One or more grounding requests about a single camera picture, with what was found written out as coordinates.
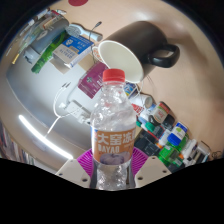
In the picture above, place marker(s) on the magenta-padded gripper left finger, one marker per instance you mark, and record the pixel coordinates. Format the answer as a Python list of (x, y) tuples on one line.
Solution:
[(71, 172)]

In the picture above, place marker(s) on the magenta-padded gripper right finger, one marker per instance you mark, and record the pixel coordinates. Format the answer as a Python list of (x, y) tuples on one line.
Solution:
[(151, 170)]

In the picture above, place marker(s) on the clear bottle with orange label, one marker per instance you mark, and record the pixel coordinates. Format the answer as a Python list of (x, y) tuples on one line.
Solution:
[(112, 133)]

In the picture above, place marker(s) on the green plastic container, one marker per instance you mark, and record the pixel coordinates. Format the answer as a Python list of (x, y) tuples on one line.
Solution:
[(168, 154)]

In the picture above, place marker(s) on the white LED light bar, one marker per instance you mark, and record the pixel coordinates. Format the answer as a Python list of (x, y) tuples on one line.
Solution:
[(43, 138)]

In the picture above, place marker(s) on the white bottle with blue label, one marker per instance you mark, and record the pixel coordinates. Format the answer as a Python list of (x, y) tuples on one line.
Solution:
[(177, 133)]

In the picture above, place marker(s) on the brown bottle with green cap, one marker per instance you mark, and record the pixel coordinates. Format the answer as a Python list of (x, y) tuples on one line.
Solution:
[(160, 112)]

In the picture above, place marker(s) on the red and white canister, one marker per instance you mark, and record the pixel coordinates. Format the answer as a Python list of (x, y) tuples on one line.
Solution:
[(138, 107)]

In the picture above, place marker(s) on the maroon pouch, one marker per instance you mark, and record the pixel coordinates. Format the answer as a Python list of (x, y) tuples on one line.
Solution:
[(93, 80)]

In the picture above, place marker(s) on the dark green bottle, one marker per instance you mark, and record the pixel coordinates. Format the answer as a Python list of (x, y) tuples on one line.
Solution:
[(46, 56)]

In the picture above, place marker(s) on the white and blue carton box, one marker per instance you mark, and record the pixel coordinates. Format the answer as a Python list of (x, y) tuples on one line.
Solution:
[(75, 50)]

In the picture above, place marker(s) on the black mug with white inside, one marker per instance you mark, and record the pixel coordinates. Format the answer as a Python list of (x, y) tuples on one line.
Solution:
[(140, 40)]

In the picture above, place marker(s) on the grey shaker bottle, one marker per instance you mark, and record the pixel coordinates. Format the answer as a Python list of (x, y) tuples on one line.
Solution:
[(46, 38)]

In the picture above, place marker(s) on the light blue hairbrush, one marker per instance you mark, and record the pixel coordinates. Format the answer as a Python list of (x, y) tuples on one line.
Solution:
[(76, 31)]

